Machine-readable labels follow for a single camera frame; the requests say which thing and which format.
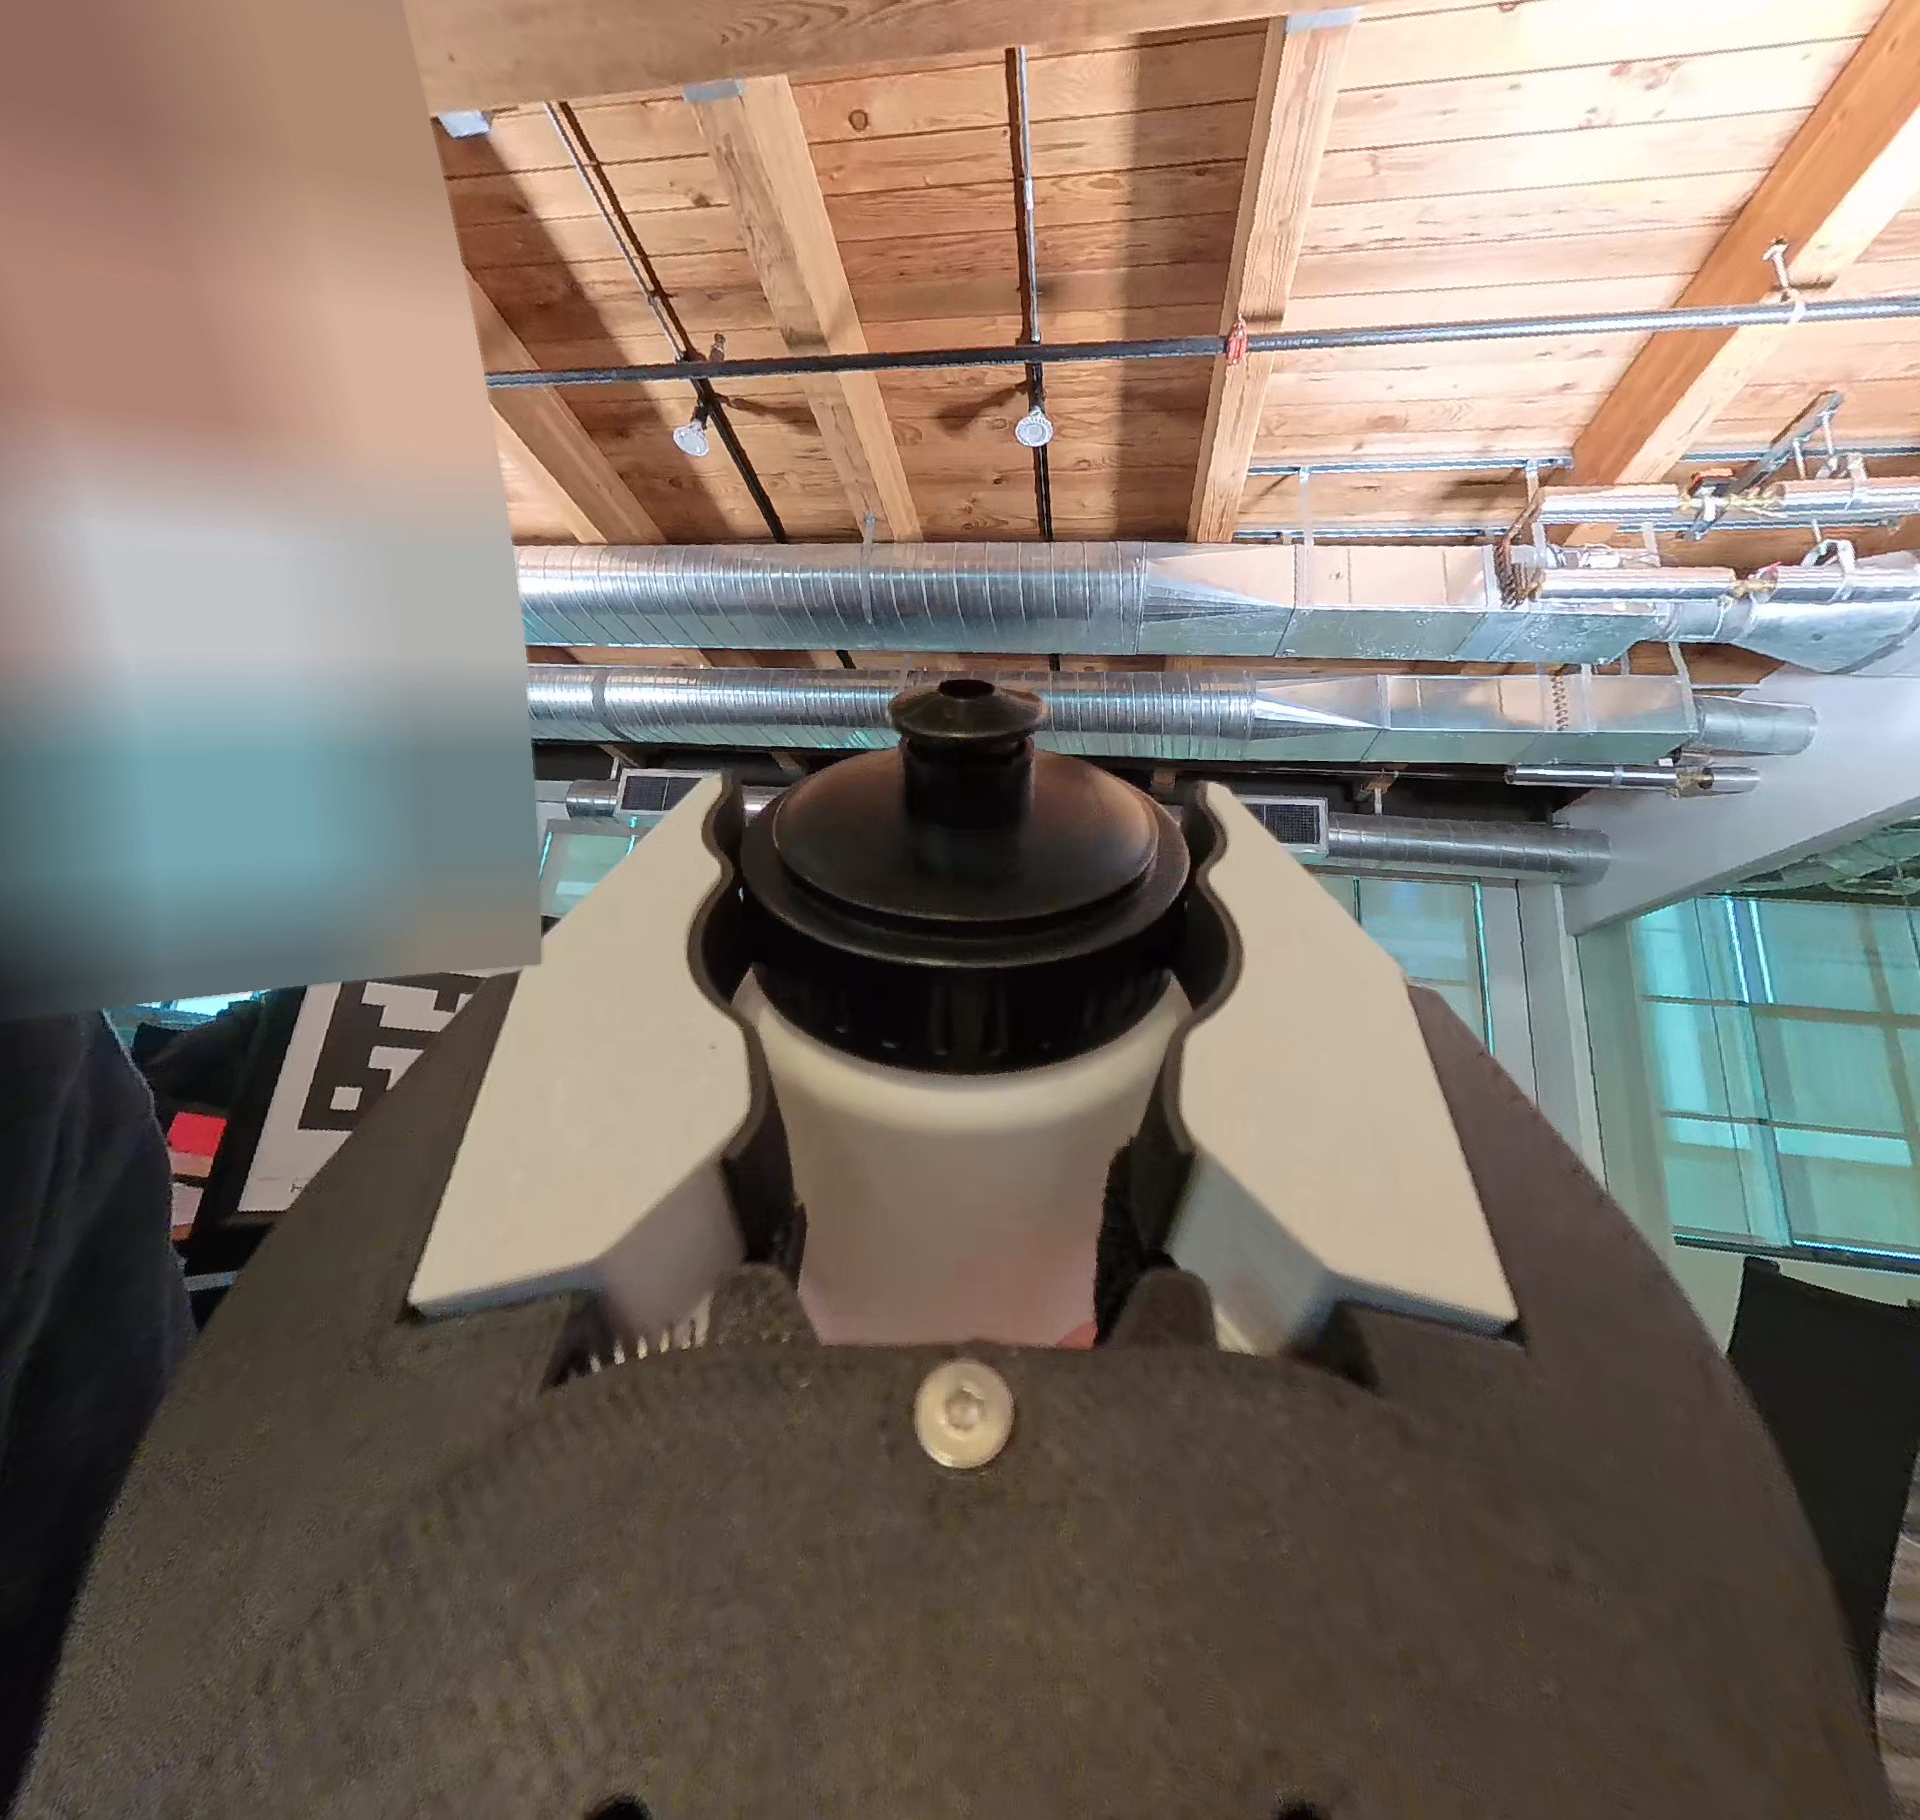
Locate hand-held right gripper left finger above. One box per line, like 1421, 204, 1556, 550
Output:
407, 779, 800, 1321

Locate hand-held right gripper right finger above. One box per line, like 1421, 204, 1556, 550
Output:
1154, 783, 1524, 1341

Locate white bottle with black cap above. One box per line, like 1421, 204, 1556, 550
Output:
727, 676, 1198, 1350

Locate framed black and white sign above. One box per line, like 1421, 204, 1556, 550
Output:
223, 973, 502, 1225

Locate person's dark clothing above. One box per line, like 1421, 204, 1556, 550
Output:
0, 1004, 200, 1776

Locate black pillar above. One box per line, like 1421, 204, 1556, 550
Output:
1723, 1255, 1920, 1717

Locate black ceiling pipe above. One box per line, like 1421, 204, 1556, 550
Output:
478, 287, 1920, 401

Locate silver ventilation duct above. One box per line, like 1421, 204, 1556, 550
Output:
513, 537, 1920, 896

